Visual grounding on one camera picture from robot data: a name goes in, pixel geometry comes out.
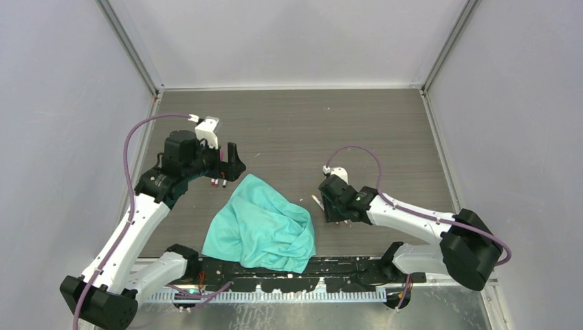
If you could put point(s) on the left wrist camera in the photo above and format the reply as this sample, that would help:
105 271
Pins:
206 129

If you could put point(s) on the slotted aluminium rail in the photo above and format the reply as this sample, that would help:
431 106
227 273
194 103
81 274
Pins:
168 295

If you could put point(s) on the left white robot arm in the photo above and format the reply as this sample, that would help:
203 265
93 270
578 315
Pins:
106 294

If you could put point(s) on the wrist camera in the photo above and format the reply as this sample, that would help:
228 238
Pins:
338 171
206 129

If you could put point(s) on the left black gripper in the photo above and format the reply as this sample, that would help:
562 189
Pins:
230 170

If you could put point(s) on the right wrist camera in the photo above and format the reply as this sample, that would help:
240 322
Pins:
338 171

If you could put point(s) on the teal cloth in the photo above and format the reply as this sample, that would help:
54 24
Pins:
259 227

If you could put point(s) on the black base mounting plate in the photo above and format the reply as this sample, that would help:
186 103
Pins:
350 274

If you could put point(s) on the orange-tipped white pen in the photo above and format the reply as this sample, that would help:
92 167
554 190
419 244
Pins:
318 202

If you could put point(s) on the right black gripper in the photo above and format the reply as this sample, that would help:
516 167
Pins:
331 216

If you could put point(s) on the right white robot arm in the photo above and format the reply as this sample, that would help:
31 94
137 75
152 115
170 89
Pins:
458 245

